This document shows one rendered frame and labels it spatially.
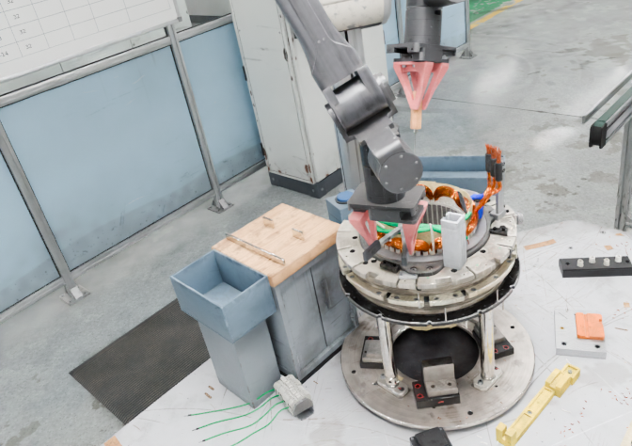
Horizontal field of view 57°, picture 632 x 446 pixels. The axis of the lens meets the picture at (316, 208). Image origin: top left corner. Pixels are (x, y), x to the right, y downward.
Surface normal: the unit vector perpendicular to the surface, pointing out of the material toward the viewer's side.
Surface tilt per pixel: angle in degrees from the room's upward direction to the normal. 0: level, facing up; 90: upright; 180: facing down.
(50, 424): 0
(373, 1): 97
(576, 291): 0
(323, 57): 73
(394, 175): 90
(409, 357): 0
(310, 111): 90
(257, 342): 90
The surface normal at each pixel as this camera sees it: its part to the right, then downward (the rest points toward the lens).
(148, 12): 0.73, 0.23
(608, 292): -0.17, -0.86
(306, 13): 0.02, 0.22
